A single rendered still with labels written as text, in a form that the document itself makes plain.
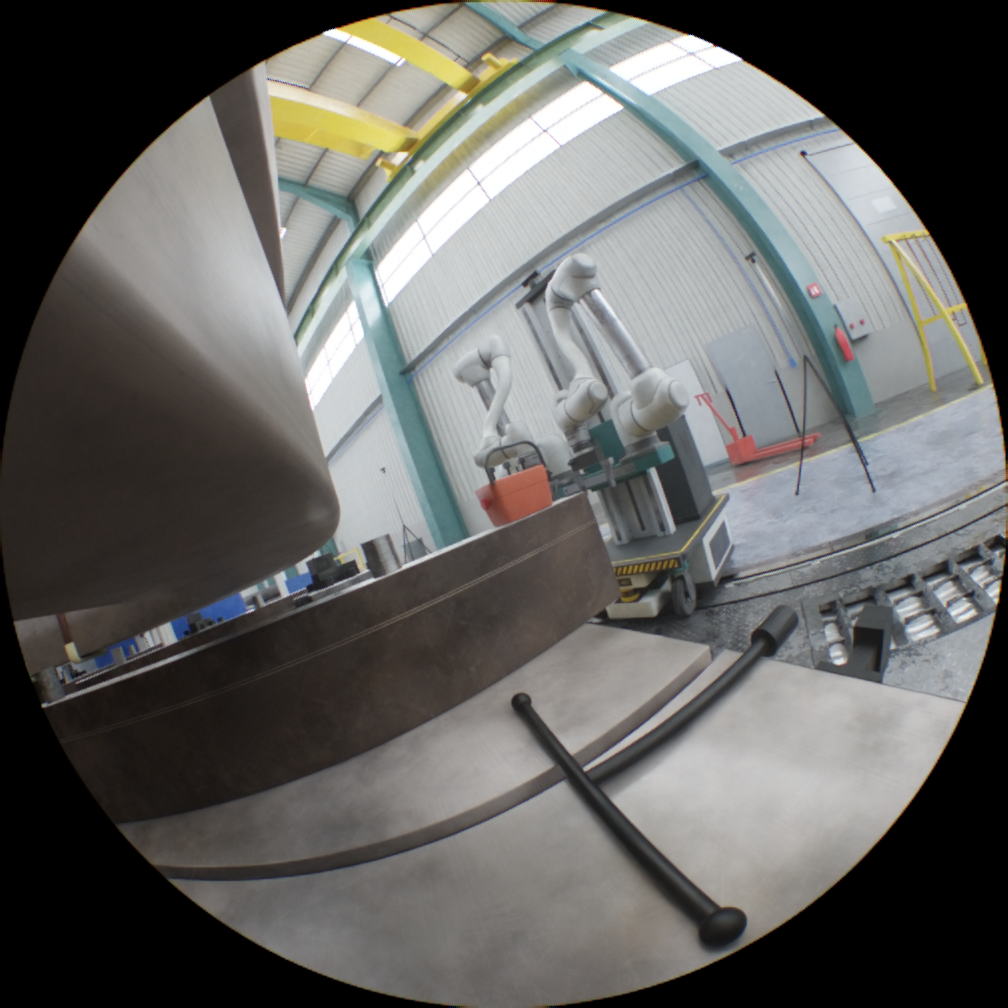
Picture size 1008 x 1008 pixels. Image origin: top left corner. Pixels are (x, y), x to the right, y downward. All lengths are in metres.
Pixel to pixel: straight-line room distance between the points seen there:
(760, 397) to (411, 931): 7.13
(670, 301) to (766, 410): 2.77
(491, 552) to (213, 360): 0.81
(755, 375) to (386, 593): 6.81
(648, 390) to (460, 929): 1.41
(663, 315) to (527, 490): 6.63
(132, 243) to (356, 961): 0.63
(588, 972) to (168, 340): 0.55
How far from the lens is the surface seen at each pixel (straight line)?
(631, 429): 1.42
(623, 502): 1.81
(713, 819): 0.50
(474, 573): 0.89
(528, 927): 0.48
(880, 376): 7.78
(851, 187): 9.28
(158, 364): 0.17
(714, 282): 7.51
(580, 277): 1.40
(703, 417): 6.49
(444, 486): 10.35
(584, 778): 0.54
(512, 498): 0.97
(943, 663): 1.16
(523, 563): 0.95
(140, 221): 0.19
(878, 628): 0.72
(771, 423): 7.03
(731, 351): 7.08
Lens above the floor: 0.74
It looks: level
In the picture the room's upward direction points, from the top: 21 degrees counter-clockwise
